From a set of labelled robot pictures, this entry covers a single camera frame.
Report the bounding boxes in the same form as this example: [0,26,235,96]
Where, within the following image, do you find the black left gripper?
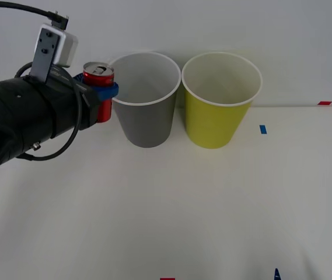
[46,65,120,138]

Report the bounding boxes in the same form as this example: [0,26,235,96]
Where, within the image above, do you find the red drink can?
[82,61,116,124]

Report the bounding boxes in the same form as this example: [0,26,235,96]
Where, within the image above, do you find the grey plastic bin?
[108,51,182,149]

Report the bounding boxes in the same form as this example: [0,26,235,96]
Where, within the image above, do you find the yellow-green plastic bin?
[181,51,264,150]

